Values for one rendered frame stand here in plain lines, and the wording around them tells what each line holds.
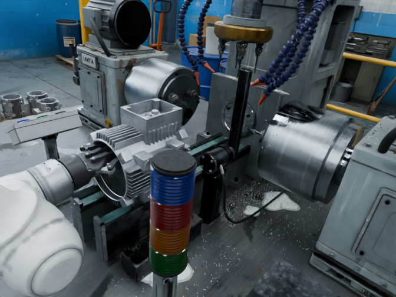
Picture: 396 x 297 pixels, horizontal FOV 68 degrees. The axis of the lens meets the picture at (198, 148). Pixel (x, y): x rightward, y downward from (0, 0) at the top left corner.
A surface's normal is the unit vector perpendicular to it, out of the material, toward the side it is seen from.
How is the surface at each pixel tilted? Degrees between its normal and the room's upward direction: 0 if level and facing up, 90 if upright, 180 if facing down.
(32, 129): 61
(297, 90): 90
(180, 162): 0
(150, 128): 90
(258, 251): 0
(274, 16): 90
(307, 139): 51
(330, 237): 90
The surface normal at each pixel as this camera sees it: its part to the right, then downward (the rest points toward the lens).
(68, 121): 0.70, -0.09
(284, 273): 0.09, -0.88
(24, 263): -0.02, -0.19
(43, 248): 0.33, -0.53
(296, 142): -0.54, -0.14
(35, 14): 0.75, 0.37
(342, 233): -0.66, 0.29
